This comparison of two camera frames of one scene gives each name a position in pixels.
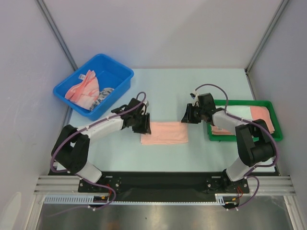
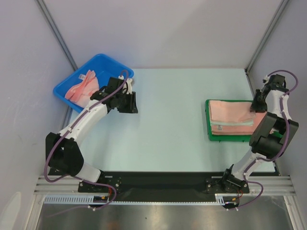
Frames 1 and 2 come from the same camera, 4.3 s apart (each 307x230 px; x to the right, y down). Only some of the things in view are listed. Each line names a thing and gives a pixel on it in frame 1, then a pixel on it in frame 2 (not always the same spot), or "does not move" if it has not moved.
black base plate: x=163 y=186 does not move
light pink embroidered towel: x=166 y=132 -> x=224 y=110
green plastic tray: x=275 y=129 does not move
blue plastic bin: x=111 y=74 does not move
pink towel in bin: x=86 y=93 does not move
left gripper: x=145 y=129 -> x=131 y=107
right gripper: x=190 y=113 -> x=259 y=103
